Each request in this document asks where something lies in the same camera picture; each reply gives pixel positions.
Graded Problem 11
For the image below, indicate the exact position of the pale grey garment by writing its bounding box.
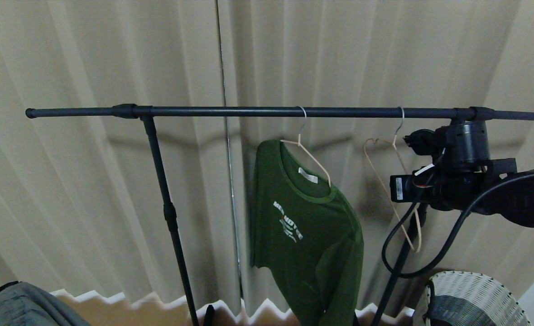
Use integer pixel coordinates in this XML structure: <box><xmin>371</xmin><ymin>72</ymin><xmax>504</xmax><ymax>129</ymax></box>
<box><xmin>0</xmin><ymin>281</ymin><xmax>91</xmax><ymax>326</ymax></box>

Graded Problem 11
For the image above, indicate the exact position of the green printed shirt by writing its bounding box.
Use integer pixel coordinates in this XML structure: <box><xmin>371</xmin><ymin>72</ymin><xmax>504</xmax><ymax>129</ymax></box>
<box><xmin>250</xmin><ymin>139</ymin><xmax>365</xmax><ymax>326</ymax></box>

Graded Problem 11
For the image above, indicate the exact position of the beige curtain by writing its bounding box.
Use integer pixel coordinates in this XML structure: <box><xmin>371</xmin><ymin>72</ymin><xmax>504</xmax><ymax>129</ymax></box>
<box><xmin>0</xmin><ymin>0</ymin><xmax>534</xmax><ymax>317</ymax></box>

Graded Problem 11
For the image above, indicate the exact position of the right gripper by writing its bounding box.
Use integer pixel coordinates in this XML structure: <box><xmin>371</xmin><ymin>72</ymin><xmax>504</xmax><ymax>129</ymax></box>
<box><xmin>390</xmin><ymin>172</ymin><xmax>495</xmax><ymax>211</ymax></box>

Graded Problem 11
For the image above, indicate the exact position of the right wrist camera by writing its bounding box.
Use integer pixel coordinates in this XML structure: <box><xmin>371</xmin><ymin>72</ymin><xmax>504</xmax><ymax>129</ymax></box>
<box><xmin>403</xmin><ymin>129</ymin><xmax>448</xmax><ymax>157</ymax></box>

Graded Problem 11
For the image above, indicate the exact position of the pink clothes hanger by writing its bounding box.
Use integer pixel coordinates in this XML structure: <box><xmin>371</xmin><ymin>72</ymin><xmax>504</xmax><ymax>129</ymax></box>
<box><xmin>363</xmin><ymin>107</ymin><xmax>423</xmax><ymax>253</ymax></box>
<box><xmin>279</xmin><ymin>107</ymin><xmax>332</xmax><ymax>187</ymax></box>

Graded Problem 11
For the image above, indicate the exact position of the black clothes rack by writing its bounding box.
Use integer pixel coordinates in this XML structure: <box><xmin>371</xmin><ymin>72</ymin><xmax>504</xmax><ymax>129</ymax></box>
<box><xmin>25</xmin><ymin>104</ymin><xmax>534</xmax><ymax>326</ymax></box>

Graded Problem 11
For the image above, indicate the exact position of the white laundry basket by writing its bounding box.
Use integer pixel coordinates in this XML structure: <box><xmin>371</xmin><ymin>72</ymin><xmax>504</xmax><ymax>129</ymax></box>
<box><xmin>413</xmin><ymin>271</ymin><xmax>531</xmax><ymax>326</ymax></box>

